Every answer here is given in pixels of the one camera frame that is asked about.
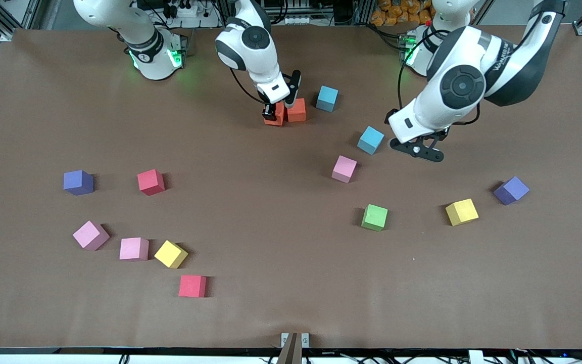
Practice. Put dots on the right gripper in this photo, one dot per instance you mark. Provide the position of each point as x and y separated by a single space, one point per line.
269 108

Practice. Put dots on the green foam block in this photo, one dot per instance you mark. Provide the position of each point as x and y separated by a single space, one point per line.
375 217

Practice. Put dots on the purple foam block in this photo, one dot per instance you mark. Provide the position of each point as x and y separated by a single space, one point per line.
79 182
511 190

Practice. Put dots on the yellow foam block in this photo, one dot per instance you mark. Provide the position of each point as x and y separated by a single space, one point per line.
462 212
171 254

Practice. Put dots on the orange snack bags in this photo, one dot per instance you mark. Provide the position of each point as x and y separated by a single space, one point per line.
397 12

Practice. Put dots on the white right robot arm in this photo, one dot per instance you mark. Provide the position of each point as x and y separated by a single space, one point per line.
250 45

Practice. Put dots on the white power strip with plugs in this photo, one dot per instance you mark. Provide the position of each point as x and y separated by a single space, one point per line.
186 9

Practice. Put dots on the small white box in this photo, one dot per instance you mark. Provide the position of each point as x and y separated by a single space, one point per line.
475 357

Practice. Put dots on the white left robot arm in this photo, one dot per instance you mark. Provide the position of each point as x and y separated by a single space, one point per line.
460 86

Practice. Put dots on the pink foam block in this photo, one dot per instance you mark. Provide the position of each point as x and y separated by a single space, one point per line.
90 234
344 168
134 248

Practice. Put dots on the blue foam block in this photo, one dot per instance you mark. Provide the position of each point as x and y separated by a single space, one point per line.
327 98
371 139

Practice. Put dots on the grey table edge bracket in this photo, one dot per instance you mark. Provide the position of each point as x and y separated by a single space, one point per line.
284 338

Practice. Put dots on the orange foam block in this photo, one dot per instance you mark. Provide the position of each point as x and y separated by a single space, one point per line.
280 117
296 110

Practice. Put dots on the red foam block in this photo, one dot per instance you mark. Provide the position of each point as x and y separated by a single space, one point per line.
150 181
192 285

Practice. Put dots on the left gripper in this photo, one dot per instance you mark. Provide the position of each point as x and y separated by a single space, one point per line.
442 134

